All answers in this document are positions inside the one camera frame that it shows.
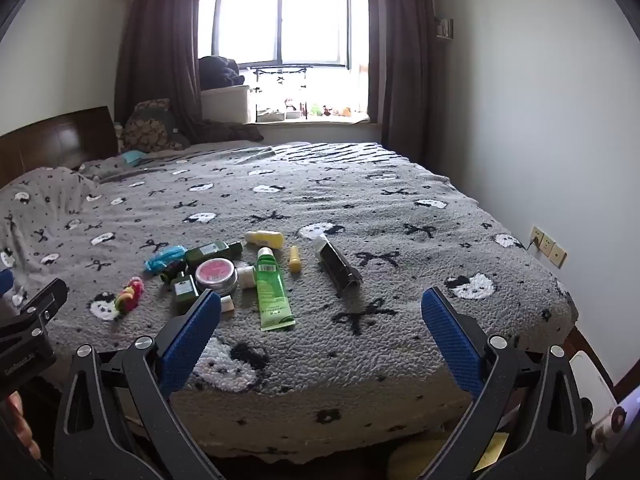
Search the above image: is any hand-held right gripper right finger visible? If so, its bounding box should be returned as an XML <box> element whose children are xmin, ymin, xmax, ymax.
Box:
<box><xmin>420</xmin><ymin>287</ymin><xmax>588</xmax><ymax>480</ymax></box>

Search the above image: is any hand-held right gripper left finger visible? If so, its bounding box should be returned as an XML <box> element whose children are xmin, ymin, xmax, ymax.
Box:
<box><xmin>52</xmin><ymin>289</ymin><xmax>223</xmax><ymax>480</ymax></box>

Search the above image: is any small silver box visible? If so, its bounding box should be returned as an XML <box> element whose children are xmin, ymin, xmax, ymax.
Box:
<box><xmin>170</xmin><ymin>275</ymin><xmax>202</xmax><ymax>317</ymax></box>

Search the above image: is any pink lid round tin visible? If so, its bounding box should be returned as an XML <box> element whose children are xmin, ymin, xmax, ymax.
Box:
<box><xmin>194</xmin><ymin>258</ymin><xmax>239</xmax><ymax>295</ymax></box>

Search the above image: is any colourful hair tie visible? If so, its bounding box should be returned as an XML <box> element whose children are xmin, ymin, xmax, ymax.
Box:
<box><xmin>114</xmin><ymin>277</ymin><xmax>145</xmax><ymax>316</ymax></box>

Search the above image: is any blue wrapper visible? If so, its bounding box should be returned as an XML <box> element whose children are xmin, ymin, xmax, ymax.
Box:
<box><xmin>144</xmin><ymin>245</ymin><xmax>188</xmax><ymax>275</ymax></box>

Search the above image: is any long dark green bottle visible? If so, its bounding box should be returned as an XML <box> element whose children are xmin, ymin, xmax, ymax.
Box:
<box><xmin>185</xmin><ymin>241</ymin><xmax>244</xmax><ymax>267</ymax></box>

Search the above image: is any green squeeze tube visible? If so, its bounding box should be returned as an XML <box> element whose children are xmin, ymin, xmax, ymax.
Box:
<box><xmin>255</xmin><ymin>246</ymin><xmax>297</xmax><ymax>332</ymax></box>

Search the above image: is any pale yellow bottle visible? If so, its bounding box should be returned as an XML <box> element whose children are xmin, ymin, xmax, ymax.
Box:
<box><xmin>244</xmin><ymin>230</ymin><xmax>285</xmax><ymax>249</ymax></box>

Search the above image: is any dark tube with white cap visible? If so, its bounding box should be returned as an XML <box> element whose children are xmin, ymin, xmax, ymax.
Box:
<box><xmin>313</xmin><ymin>236</ymin><xmax>364</xmax><ymax>297</ymax></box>

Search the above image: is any person's left hand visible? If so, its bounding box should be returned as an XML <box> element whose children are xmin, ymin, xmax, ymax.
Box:
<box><xmin>0</xmin><ymin>391</ymin><xmax>42</xmax><ymax>461</ymax></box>

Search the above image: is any wooden headboard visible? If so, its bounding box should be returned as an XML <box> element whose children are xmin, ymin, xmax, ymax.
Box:
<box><xmin>0</xmin><ymin>106</ymin><xmax>120</xmax><ymax>188</ymax></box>

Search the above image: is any white plastic object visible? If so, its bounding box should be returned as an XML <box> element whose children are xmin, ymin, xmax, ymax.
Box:
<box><xmin>567</xmin><ymin>350</ymin><xmax>619</xmax><ymax>433</ymax></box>

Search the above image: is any grey printed blanket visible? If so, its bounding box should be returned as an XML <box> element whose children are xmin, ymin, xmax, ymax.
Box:
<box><xmin>0</xmin><ymin>141</ymin><xmax>580</xmax><ymax>465</ymax></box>

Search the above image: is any purple and white device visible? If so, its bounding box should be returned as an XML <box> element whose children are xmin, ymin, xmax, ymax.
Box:
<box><xmin>591</xmin><ymin>387</ymin><xmax>640</xmax><ymax>457</ymax></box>

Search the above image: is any patterned brown pillow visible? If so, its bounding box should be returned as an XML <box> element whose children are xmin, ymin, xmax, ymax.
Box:
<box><xmin>121</xmin><ymin>98</ymin><xmax>191</xmax><ymax>153</ymax></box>

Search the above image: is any white storage box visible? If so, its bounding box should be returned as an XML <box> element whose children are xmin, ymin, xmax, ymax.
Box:
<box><xmin>201</xmin><ymin>85</ymin><xmax>251</xmax><ymax>125</ymax></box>

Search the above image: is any row of small figurines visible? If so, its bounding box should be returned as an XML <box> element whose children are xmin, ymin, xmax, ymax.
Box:
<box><xmin>256</xmin><ymin>96</ymin><xmax>370</xmax><ymax>122</ymax></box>

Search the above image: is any dark clothes pile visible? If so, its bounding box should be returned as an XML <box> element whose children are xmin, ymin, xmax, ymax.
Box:
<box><xmin>198</xmin><ymin>55</ymin><xmax>246</xmax><ymax>92</ymax></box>

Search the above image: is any black hanging clip rack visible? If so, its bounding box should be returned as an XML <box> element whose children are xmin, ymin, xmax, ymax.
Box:
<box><xmin>249</xmin><ymin>64</ymin><xmax>312</xmax><ymax>116</ymax></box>

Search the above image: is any dark brown curtain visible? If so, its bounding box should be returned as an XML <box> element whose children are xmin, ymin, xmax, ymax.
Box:
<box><xmin>114</xmin><ymin>0</ymin><xmax>221</xmax><ymax>143</ymax></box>
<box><xmin>364</xmin><ymin>0</ymin><xmax>441</xmax><ymax>163</ymax></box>

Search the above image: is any window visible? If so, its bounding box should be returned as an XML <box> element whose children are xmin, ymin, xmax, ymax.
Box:
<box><xmin>197</xmin><ymin>0</ymin><xmax>371</xmax><ymax>123</ymax></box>

